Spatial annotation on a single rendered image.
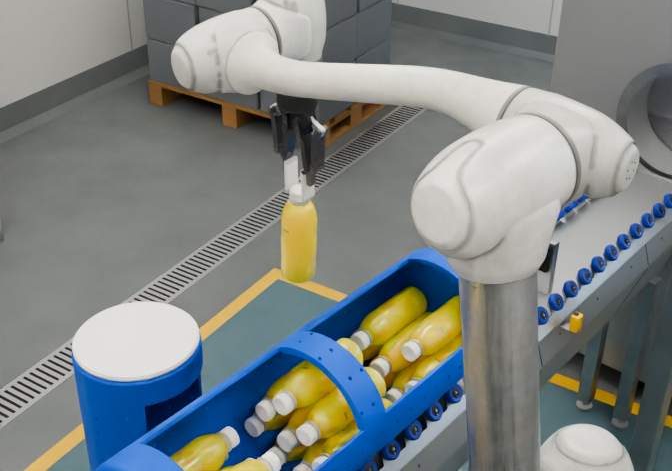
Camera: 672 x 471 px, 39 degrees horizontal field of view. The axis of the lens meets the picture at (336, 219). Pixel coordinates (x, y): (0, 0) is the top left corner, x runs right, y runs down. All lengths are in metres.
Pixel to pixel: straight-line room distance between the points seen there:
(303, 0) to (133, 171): 3.57
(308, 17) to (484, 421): 0.70
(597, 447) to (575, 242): 1.27
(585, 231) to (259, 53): 1.56
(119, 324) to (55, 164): 3.08
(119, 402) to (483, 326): 1.07
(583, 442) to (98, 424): 1.09
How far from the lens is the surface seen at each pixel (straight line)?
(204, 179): 4.95
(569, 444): 1.56
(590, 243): 2.77
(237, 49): 1.48
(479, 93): 1.35
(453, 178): 1.11
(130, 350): 2.14
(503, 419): 1.31
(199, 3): 5.35
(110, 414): 2.15
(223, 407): 1.90
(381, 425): 1.82
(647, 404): 2.73
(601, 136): 1.25
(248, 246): 4.38
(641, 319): 3.30
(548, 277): 2.50
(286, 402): 1.78
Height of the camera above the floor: 2.36
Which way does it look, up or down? 31 degrees down
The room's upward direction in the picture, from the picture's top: 1 degrees clockwise
